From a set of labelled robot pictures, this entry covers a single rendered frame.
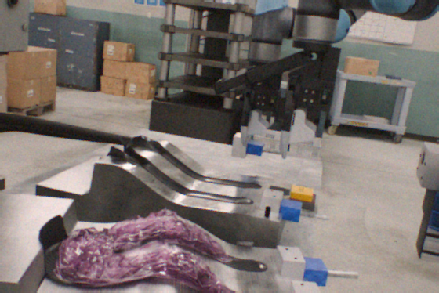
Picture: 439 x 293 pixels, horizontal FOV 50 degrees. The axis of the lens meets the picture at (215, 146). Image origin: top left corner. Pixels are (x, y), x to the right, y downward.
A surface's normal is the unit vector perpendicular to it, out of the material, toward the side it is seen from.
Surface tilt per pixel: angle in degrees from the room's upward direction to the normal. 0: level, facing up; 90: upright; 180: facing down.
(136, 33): 90
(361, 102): 90
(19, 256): 0
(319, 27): 89
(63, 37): 90
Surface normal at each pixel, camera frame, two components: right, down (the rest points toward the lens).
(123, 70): -0.33, 0.17
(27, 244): 0.12, -0.96
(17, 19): 0.96, 0.18
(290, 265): 0.05, 0.25
